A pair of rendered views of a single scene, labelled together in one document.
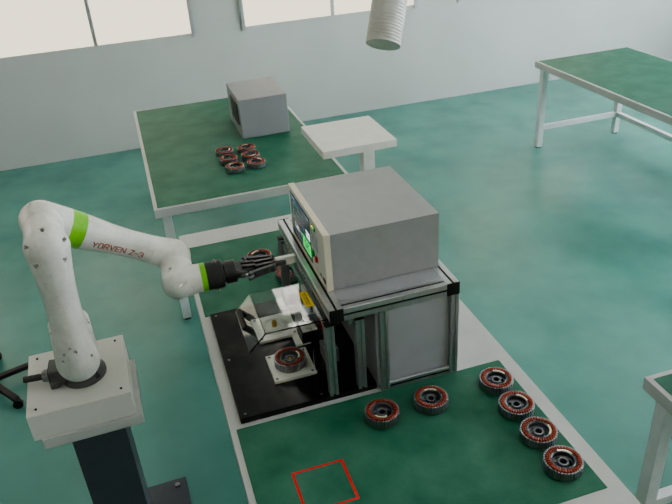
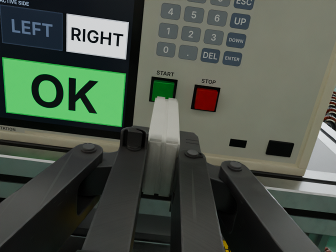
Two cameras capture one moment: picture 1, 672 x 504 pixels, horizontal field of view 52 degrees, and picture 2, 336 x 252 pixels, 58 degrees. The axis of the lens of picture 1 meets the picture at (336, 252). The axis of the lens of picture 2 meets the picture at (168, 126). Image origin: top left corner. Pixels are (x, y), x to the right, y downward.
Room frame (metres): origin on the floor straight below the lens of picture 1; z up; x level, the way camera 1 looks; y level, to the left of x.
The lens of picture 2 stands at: (1.95, 0.32, 1.25)
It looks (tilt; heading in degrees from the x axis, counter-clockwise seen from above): 22 degrees down; 283
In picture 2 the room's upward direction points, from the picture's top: 8 degrees clockwise
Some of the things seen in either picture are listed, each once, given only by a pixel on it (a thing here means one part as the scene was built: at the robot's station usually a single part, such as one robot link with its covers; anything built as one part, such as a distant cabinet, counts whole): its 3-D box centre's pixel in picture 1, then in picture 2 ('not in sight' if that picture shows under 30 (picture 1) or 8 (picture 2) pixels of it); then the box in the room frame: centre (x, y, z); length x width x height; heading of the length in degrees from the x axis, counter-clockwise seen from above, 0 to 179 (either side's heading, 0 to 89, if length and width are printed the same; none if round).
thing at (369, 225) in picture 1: (360, 223); (120, 23); (2.14, -0.09, 1.22); 0.44 x 0.39 x 0.20; 16
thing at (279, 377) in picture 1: (290, 365); not in sight; (1.95, 0.19, 0.78); 0.15 x 0.15 x 0.01; 16
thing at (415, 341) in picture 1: (418, 340); not in sight; (1.86, -0.25, 0.91); 0.28 x 0.03 x 0.32; 106
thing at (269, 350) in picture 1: (286, 348); not in sight; (2.07, 0.21, 0.76); 0.64 x 0.47 x 0.02; 16
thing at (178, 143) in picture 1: (233, 189); not in sight; (4.41, 0.67, 0.38); 1.85 x 1.10 x 0.75; 16
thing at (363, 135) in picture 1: (349, 177); not in sight; (3.09, -0.09, 0.98); 0.37 x 0.35 x 0.46; 16
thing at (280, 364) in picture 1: (289, 359); not in sight; (1.95, 0.19, 0.80); 0.11 x 0.11 x 0.04
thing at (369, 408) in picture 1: (382, 413); not in sight; (1.68, -0.11, 0.77); 0.11 x 0.11 x 0.04
